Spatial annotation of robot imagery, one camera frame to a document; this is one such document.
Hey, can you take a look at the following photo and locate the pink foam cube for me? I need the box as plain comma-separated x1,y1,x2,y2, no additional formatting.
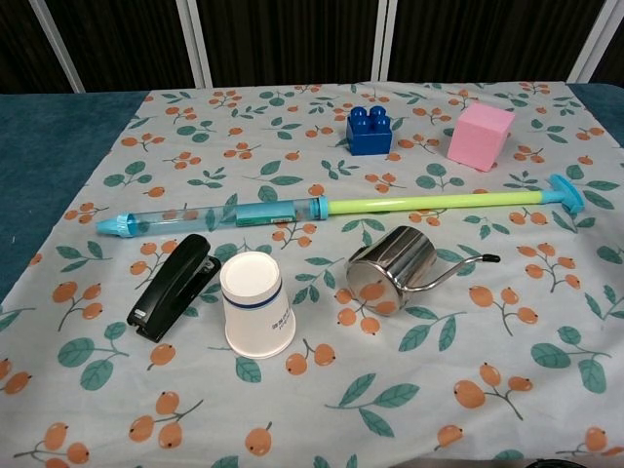
446,101,517,174

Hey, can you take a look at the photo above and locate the floral print tablecloth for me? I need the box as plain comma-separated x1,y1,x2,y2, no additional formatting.
0,79,624,468

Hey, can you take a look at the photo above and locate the white paper cup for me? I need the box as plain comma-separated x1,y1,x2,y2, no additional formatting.
218,251,298,361

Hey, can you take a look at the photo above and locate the clear tube with blue cap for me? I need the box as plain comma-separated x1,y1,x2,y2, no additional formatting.
95,193,332,241

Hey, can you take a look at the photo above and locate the black stapler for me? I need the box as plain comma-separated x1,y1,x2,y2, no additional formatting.
126,233,223,344

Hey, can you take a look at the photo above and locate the black folding screen white frame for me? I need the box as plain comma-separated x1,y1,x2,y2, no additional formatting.
0,0,624,95

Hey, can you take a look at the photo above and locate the teal table cover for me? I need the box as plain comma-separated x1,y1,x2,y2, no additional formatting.
0,79,624,306

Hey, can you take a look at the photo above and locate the steel long-spout watering pot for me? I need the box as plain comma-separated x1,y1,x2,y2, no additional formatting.
344,224,502,318

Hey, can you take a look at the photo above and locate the blue toy building brick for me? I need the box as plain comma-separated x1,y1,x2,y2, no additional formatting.
345,103,394,158

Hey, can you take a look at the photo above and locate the green and blue rod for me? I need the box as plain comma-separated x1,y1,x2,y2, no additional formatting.
235,174,585,229

